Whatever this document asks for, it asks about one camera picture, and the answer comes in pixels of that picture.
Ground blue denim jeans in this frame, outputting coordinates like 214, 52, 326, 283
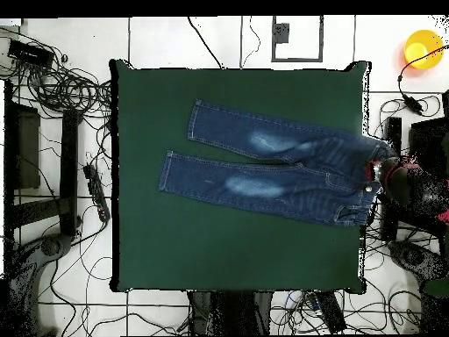
157, 98, 397, 227

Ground black power adapter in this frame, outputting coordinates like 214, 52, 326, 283
402, 91, 426, 114

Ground grey wheeled base leg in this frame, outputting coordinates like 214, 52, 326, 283
387, 239, 448, 283
6, 232, 75, 336

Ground long black box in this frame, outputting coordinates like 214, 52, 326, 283
314, 290, 347, 334

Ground small grey floor box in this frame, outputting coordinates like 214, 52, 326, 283
273, 22, 291, 44

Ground dark green table cloth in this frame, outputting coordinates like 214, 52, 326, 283
109, 59, 372, 294

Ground black power strip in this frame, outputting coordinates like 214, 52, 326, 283
82, 163, 112, 224

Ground black electronics box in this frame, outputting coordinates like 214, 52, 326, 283
7, 39, 55, 68

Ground black metal frame stand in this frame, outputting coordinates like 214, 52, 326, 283
3, 79, 84, 247
381, 89, 449, 247

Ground grey square floor frame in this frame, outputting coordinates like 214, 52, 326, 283
270, 14, 324, 63

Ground thin black floor cable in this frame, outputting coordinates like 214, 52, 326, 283
239, 15, 262, 69

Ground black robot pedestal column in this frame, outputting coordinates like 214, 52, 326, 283
188, 290, 274, 336

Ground thick black floor cable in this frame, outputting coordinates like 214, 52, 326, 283
186, 15, 225, 70

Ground black cable tangle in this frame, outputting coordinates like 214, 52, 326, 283
0, 25, 113, 120

